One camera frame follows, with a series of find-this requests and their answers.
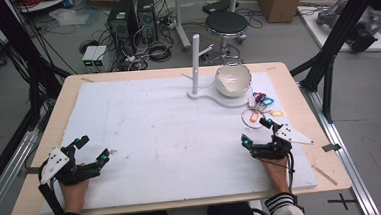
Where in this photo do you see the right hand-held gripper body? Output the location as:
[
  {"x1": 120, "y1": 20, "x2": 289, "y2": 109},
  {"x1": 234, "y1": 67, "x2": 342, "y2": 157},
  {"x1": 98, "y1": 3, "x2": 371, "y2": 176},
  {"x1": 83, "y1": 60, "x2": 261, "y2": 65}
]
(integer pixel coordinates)
[{"x1": 248, "y1": 121, "x2": 316, "y2": 162}]

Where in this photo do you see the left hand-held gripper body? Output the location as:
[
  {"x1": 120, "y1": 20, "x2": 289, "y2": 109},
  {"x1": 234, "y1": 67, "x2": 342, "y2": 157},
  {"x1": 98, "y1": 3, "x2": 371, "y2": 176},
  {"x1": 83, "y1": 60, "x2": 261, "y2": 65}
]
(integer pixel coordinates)
[{"x1": 36, "y1": 142, "x2": 103, "y2": 189}]

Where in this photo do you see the key bunch with coloured tags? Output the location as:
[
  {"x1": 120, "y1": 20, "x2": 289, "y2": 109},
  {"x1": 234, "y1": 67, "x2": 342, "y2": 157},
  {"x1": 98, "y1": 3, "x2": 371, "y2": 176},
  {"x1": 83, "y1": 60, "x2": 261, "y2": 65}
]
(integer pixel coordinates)
[{"x1": 240, "y1": 90, "x2": 286, "y2": 130}]

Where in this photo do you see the person's right hand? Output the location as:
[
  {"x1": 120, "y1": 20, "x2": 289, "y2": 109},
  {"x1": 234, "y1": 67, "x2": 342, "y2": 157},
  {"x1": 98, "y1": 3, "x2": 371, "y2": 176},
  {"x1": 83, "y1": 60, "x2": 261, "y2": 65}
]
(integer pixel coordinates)
[{"x1": 260, "y1": 157, "x2": 293, "y2": 196}]

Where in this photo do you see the person's left hand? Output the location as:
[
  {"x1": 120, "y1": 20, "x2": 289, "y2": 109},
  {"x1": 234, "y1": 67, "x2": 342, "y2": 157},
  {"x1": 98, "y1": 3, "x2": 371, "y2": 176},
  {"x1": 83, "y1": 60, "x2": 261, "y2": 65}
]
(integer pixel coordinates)
[{"x1": 60, "y1": 179, "x2": 93, "y2": 215}]

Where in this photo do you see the wooden table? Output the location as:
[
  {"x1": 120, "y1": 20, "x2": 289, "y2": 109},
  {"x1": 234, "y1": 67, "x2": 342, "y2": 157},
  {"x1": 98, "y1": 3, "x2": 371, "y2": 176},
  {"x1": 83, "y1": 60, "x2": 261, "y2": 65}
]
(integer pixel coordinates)
[{"x1": 0, "y1": 57, "x2": 355, "y2": 215}]

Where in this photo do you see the grey tape piece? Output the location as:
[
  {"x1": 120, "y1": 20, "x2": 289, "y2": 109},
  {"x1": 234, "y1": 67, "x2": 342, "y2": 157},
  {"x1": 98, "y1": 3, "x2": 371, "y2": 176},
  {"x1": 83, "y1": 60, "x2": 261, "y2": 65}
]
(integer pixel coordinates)
[{"x1": 321, "y1": 141, "x2": 342, "y2": 154}]

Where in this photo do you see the thin wooden strip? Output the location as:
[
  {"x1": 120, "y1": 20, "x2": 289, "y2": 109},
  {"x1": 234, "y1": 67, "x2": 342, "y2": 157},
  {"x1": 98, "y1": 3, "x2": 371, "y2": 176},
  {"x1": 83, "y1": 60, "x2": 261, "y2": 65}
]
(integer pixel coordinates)
[{"x1": 310, "y1": 162, "x2": 339, "y2": 188}]

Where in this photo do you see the white bowl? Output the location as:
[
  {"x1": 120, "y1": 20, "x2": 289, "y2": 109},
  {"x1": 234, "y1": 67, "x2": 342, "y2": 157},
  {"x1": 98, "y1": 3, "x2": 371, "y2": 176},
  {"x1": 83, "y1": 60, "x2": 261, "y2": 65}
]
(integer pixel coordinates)
[{"x1": 213, "y1": 62, "x2": 254, "y2": 100}]

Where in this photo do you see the white foam board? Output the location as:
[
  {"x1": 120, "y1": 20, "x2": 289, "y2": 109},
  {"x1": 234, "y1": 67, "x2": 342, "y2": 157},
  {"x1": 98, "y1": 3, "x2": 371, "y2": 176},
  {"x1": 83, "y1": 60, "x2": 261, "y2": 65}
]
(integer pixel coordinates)
[{"x1": 33, "y1": 68, "x2": 319, "y2": 215}]

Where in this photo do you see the white power box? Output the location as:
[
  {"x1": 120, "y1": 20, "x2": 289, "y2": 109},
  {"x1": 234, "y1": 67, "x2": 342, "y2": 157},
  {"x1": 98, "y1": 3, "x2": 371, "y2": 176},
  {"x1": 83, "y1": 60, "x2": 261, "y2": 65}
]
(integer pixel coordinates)
[
  {"x1": 91, "y1": 44, "x2": 110, "y2": 68},
  {"x1": 81, "y1": 45, "x2": 99, "y2": 69}
]

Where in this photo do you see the white key stand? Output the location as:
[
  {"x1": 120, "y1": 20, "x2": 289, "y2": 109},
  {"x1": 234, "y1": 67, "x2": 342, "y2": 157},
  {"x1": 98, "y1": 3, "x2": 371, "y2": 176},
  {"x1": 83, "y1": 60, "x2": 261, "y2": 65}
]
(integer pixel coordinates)
[{"x1": 178, "y1": 30, "x2": 257, "y2": 113}]

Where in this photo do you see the black round stool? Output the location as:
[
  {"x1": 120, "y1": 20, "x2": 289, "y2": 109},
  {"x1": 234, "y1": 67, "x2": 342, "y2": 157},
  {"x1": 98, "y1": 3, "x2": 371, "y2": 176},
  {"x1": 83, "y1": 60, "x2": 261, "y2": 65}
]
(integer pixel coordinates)
[{"x1": 202, "y1": 9, "x2": 253, "y2": 66}]

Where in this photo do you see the brown cardboard box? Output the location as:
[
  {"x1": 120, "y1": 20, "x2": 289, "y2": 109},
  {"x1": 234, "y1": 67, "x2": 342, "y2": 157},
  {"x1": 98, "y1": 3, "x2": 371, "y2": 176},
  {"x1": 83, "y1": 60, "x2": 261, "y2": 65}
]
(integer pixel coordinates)
[{"x1": 257, "y1": 0, "x2": 309, "y2": 25}]

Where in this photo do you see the clear plastic bag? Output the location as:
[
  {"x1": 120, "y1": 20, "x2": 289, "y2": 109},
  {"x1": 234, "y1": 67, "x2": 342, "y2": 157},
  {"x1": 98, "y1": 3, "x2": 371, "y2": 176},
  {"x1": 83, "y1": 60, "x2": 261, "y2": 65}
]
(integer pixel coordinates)
[{"x1": 47, "y1": 6, "x2": 91, "y2": 28}]

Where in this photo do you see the large black computer tower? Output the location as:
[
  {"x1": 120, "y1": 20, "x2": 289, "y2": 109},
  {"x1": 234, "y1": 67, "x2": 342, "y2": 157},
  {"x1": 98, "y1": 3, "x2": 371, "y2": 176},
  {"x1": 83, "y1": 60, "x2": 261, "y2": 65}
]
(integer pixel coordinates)
[{"x1": 106, "y1": 0, "x2": 142, "y2": 61}]

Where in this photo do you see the flat black case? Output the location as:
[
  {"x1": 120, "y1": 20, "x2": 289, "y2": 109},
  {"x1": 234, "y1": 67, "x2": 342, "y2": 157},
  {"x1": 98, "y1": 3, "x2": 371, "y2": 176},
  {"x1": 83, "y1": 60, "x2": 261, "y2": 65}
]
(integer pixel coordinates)
[{"x1": 201, "y1": 0, "x2": 241, "y2": 16}]

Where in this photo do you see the grey machine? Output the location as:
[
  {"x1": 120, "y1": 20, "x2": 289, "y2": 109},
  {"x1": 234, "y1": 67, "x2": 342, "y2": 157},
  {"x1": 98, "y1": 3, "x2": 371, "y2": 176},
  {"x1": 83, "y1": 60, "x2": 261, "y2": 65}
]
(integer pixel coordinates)
[{"x1": 314, "y1": 0, "x2": 381, "y2": 56}]

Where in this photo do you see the small black computer tower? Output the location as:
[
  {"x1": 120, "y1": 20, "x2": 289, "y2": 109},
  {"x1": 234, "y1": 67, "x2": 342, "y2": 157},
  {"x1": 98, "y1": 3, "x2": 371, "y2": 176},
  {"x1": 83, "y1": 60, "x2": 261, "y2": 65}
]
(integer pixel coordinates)
[{"x1": 135, "y1": 0, "x2": 160, "y2": 46}]

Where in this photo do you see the round white table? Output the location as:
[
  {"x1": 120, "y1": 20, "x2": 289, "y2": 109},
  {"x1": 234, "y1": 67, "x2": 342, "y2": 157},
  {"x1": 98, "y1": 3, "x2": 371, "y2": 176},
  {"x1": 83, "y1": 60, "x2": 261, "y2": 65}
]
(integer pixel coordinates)
[{"x1": 17, "y1": 0, "x2": 73, "y2": 14}]

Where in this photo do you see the black gripper strap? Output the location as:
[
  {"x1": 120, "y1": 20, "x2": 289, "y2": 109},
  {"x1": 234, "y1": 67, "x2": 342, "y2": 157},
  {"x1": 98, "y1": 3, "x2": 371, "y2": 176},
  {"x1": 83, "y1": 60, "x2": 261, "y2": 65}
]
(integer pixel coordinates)
[{"x1": 36, "y1": 161, "x2": 67, "y2": 215}]

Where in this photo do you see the aluminium rail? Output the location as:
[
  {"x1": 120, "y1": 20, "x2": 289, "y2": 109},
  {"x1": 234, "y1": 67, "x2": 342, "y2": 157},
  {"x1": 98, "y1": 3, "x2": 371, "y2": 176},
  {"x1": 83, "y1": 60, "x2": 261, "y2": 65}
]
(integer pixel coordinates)
[
  {"x1": 297, "y1": 75, "x2": 381, "y2": 215},
  {"x1": 0, "y1": 129, "x2": 45, "y2": 215}
]

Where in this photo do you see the black metal frame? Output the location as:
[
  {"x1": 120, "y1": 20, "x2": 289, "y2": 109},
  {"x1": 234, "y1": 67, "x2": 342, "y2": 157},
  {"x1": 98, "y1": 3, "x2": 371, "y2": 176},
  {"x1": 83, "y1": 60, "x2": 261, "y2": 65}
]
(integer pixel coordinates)
[
  {"x1": 0, "y1": 0, "x2": 81, "y2": 200},
  {"x1": 285, "y1": 0, "x2": 381, "y2": 126}
]

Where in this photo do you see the coiled black cable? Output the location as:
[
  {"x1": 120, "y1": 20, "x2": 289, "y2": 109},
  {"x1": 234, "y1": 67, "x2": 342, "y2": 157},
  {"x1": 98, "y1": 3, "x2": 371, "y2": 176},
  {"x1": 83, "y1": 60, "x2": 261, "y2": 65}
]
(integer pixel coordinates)
[{"x1": 146, "y1": 41, "x2": 174, "y2": 64}]

